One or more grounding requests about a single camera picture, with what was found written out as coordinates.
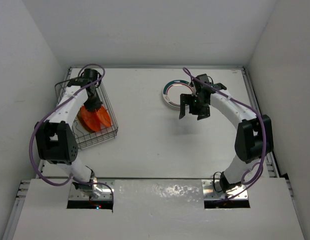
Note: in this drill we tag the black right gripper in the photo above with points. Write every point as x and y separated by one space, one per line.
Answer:
187 99

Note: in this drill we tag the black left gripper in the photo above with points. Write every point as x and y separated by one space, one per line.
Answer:
90 107

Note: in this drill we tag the small orange plate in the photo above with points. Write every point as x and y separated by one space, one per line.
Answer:
103 116

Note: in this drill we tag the white plate green red rim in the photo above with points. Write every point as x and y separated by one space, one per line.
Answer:
172 91

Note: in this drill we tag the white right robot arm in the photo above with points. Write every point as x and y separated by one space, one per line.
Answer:
253 139

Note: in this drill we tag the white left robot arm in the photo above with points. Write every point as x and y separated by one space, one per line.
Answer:
53 134

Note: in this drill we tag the large orange plate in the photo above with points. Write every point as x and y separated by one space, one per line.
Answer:
90 119

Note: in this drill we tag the olive brown plate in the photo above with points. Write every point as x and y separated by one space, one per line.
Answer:
82 122

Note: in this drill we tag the white front foam board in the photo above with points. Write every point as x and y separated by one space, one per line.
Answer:
159 210

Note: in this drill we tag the metal wire dish rack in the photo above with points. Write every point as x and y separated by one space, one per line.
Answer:
87 139

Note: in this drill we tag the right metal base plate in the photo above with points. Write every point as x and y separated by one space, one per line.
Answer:
212 191

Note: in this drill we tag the metal base plate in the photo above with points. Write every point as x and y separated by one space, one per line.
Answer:
212 191
97 192

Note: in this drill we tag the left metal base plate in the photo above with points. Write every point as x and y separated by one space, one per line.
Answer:
97 192

